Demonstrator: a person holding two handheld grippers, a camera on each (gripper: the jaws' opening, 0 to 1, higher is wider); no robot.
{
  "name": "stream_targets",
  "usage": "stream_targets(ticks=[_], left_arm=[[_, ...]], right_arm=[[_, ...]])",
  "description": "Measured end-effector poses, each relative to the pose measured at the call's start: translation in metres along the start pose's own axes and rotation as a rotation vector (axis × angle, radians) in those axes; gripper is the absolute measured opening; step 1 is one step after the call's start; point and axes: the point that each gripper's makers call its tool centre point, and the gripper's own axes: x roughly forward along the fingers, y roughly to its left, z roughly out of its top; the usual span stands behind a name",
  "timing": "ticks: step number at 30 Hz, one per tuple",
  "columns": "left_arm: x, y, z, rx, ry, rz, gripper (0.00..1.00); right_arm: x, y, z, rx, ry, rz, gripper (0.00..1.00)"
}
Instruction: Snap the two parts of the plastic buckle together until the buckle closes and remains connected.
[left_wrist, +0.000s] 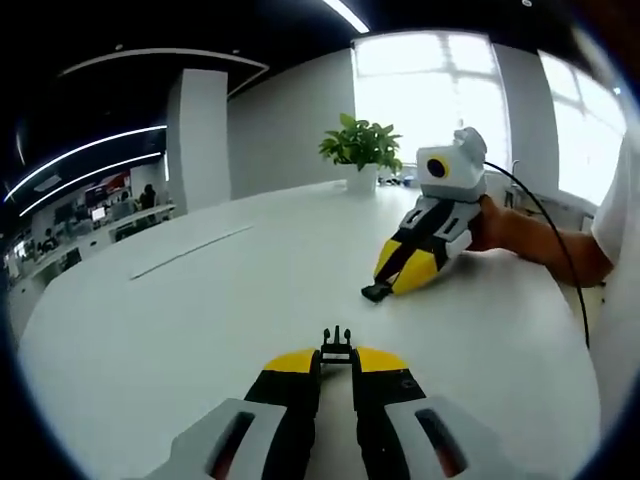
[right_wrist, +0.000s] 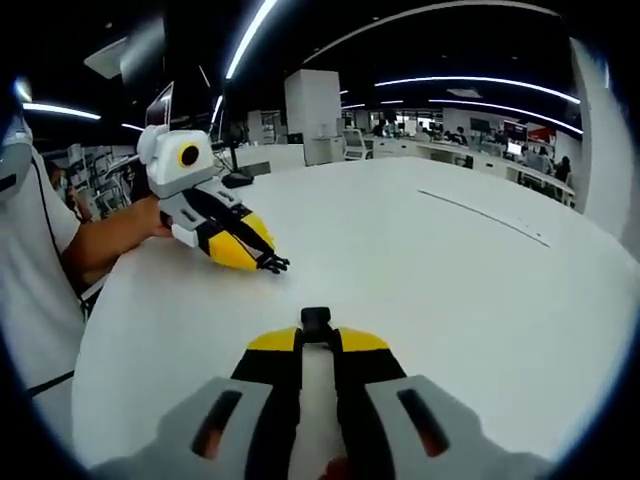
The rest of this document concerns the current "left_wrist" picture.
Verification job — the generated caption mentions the black socket buckle part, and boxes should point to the black socket buckle part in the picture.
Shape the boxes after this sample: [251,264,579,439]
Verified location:
[361,281,394,304]

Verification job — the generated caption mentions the black pronged buckle part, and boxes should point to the black pronged buckle part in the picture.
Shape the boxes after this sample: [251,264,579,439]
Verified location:
[319,324,354,367]

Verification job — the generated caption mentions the white plant pot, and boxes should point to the white plant pot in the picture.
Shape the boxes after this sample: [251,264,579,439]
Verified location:
[345,164,379,196]

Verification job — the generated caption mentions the long white office desk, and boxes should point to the long white office desk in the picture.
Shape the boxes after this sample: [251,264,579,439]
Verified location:
[28,201,178,262]

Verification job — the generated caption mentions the long ceiling light strip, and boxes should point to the long ceiling light strip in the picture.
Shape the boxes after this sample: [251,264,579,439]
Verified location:
[321,0,372,34]

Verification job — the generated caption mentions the red wall banner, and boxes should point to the red wall banner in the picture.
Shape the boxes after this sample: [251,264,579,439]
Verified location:
[84,169,133,202]

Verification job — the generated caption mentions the small white blue items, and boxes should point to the small white blue items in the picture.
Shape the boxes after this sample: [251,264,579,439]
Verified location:
[376,171,419,188]

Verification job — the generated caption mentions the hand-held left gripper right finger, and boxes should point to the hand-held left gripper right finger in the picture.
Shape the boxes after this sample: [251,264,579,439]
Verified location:
[349,345,507,480]

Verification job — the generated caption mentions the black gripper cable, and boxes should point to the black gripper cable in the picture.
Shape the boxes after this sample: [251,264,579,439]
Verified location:
[481,159,592,350]

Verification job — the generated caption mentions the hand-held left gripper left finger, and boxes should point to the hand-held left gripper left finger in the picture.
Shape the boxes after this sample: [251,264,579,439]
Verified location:
[132,347,322,480]

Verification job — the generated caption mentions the bright window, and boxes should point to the bright window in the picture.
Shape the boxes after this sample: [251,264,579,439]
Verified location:
[536,49,629,207]
[351,31,512,174]

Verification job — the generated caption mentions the person's right hand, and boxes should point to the person's right hand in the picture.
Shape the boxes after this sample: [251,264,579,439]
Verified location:
[468,194,525,260]

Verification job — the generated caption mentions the green potted plant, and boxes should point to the green potted plant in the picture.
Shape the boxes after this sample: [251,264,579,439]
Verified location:
[318,112,404,174]

